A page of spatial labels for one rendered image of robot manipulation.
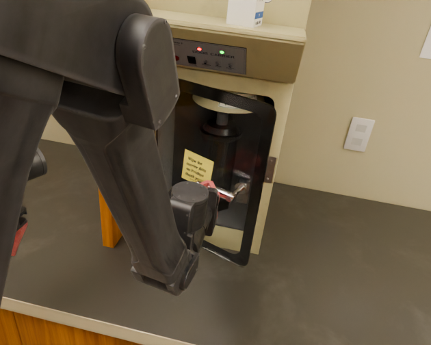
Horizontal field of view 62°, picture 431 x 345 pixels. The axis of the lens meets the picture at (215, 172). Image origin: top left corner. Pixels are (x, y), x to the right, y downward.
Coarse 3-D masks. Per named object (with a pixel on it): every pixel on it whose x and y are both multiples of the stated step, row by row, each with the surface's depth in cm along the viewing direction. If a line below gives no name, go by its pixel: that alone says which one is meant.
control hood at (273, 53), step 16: (160, 16) 62; (176, 16) 64; (192, 16) 66; (208, 16) 68; (176, 32) 62; (192, 32) 61; (208, 32) 60; (224, 32) 59; (240, 32) 59; (256, 32) 58; (272, 32) 58; (288, 32) 60; (304, 32) 64; (256, 48) 61; (272, 48) 60; (288, 48) 59; (256, 64) 66; (272, 64) 65; (288, 64) 64; (272, 80) 70; (288, 80) 69
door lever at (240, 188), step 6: (198, 180) 74; (216, 186) 73; (240, 186) 74; (222, 192) 71; (228, 192) 71; (234, 192) 72; (240, 192) 75; (222, 198) 72; (228, 198) 70; (234, 198) 71
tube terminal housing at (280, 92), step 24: (144, 0) 70; (168, 0) 69; (192, 0) 68; (216, 0) 68; (288, 0) 65; (288, 24) 67; (192, 72) 75; (288, 96) 74; (264, 192) 86; (264, 216) 89
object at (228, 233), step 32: (192, 96) 72; (224, 96) 68; (160, 128) 80; (192, 128) 75; (224, 128) 71; (256, 128) 67; (224, 160) 74; (256, 160) 70; (256, 192) 73; (224, 224) 81; (224, 256) 85
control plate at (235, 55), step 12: (180, 48) 66; (192, 48) 65; (204, 48) 64; (216, 48) 63; (228, 48) 63; (240, 48) 62; (180, 60) 70; (216, 60) 67; (228, 60) 66; (240, 60) 66; (228, 72) 70; (240, 72) 69
